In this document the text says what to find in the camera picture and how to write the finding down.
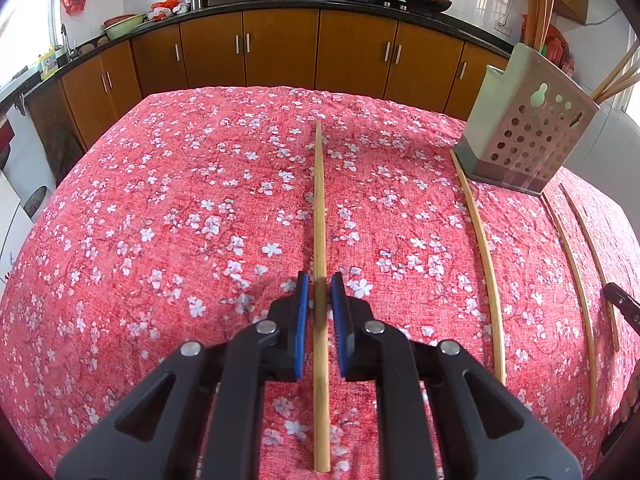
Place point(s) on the aluminium frame window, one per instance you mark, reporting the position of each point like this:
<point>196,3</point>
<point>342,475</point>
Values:
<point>25,35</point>

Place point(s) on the green basin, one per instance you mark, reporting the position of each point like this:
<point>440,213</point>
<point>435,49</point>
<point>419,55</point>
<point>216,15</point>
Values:
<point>124,27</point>

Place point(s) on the red floral tablecloth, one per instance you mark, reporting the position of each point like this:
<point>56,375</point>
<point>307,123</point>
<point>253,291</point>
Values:
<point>175,210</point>

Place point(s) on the gas stove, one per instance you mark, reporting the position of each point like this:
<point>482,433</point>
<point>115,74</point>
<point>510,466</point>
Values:
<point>385,4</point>

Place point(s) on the wooden base cabinets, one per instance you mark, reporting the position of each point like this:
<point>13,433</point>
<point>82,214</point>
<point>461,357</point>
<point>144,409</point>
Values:
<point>280,50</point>

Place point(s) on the dark sack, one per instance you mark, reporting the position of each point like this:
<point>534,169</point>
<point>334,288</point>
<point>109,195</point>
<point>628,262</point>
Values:
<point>65,150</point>

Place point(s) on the black kitchen countertop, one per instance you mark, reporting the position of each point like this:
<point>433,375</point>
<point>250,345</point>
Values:
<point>300,5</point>

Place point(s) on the red and white plastic bags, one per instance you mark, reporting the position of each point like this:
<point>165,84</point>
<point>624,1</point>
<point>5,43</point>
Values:
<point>169,9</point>

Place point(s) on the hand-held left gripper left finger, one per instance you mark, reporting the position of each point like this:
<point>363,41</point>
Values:
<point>301,320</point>

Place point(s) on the person's right hand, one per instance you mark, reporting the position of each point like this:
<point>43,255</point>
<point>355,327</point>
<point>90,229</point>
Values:
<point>631,400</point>

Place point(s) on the group of condiment bottles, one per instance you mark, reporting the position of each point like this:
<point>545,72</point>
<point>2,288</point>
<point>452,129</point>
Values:
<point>560,50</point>

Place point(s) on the white wall socket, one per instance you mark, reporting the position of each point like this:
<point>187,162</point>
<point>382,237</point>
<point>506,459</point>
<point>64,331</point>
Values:
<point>502,27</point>

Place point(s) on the yellow detergent bottle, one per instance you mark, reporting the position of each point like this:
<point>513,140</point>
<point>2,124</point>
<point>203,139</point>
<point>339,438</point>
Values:
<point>49,65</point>

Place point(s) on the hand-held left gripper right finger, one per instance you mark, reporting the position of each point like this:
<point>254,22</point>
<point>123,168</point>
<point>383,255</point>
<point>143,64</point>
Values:
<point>337,320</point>

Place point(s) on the metal faucet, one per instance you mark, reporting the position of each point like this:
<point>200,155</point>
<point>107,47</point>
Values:
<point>66,42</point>

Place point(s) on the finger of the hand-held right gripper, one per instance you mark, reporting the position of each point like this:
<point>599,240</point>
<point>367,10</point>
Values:
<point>625,305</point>

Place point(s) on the perforated beige chopstick holder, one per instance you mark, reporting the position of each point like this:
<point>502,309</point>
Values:
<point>525,125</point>

